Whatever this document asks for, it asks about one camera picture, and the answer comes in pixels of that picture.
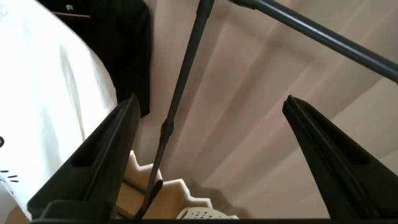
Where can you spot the black shorts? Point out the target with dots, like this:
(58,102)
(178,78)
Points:
(124,46)

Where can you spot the black clothes rack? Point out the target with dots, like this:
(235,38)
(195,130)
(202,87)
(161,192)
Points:
(183,77)

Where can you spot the white garment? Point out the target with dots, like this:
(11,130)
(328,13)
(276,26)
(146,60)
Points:
(46,93)

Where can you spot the white laundry basket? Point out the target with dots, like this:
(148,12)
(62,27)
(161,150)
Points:
(205,214)

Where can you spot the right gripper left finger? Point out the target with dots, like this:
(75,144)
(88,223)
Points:
(93,165)

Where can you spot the beige curtain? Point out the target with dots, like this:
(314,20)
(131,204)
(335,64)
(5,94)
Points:
(264,109)

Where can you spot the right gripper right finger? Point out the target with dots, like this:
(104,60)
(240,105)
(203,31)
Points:
(342,168)

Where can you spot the pink clothes hanger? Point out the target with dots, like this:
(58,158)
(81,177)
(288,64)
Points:
(70,14)

